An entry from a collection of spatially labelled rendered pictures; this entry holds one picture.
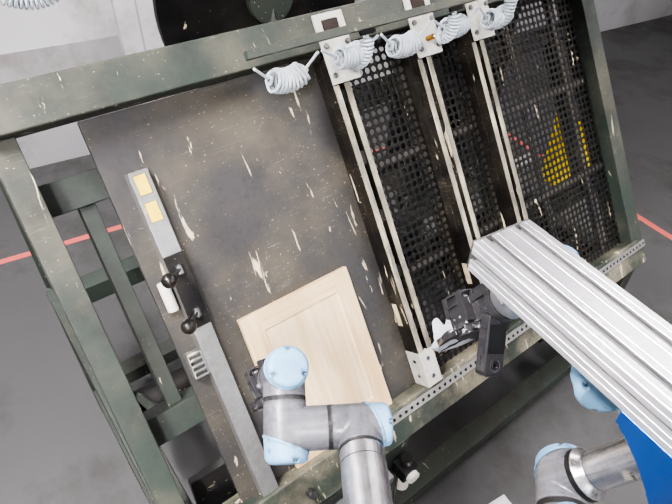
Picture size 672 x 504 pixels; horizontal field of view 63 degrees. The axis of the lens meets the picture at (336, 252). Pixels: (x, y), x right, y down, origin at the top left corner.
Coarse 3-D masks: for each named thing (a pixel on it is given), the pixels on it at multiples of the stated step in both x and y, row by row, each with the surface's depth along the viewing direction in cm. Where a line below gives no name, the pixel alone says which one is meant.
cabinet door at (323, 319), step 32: (320, 288) 164; (352, 288) 170; (256, 320) 153; (288, 320) 159; (320, 320) 164; (352, 320) 170; (256, 352) 154; (320, 352) 165; (352, 352) 171; (320, 384) 165; (352, 384) 171; (384, 384) 177
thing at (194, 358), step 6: (198, 348) 146; (186, 354) 144; (192, 354) 143; (198, 354) 146; (186, 360) 144; (192, 360) 143; (198, 360) 146; (204, 360) 145; (192, 366) 144; (198, 366) 147; (204, 366) 146; (192, 372) 144; (198, 372) 147; (204, 372) 146; (198, 378) 144
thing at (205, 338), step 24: (144, 168) 134; (144, 216) 135; (168, 240) 138; (192, 336) 146; (216, 336) 145; (216, 360) 146; (216, 384) 146; (240, 408) 150; (240, 432) 150; (264, 480) 154
